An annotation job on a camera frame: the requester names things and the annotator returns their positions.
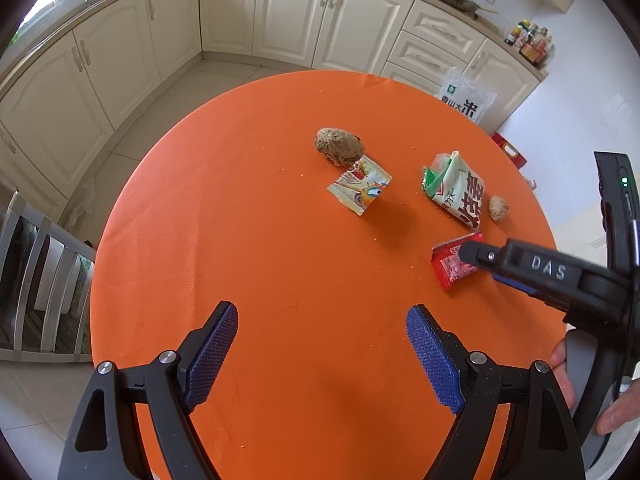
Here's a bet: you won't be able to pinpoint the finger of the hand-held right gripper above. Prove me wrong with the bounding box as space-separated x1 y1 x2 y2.
459 240 506 277
492 272 544 299

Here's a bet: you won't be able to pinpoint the orange covered round table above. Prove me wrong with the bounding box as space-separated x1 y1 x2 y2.
90 70 561 480

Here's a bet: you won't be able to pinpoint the large brown lump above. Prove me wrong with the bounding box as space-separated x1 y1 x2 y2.
314 127 364 168

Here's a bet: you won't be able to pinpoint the red snack packet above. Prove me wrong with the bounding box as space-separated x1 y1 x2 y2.
431 231 487 292

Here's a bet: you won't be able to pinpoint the metal shelf rack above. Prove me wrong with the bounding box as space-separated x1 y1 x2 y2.
0 190 97 365

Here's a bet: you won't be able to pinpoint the small brown lump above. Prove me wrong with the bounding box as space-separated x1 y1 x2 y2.
488 195 510 224

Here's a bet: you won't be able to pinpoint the white green snack packet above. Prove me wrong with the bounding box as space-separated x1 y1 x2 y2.
421 151 487 230

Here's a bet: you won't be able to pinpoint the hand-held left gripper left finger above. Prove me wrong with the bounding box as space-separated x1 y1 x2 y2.
57 301 238 480

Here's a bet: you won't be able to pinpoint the colourful printed sachet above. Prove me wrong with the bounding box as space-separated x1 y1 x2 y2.
327 154 394 216

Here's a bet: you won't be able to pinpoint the white green rice bag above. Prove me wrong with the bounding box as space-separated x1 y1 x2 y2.
438 67 499 126

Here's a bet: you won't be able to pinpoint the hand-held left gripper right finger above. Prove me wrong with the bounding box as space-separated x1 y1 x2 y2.
406 304 586 480

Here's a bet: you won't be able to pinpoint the cream base cabinets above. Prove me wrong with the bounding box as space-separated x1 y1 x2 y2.
0 0 549 221

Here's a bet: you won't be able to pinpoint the person's right hand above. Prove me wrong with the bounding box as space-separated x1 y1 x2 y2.
549 337 640 437

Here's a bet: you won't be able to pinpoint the group of condiment bottles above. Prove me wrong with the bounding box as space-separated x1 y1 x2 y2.
503 20 554 67

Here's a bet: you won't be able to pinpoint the red gift box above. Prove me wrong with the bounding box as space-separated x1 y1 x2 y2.
491 132 528 169

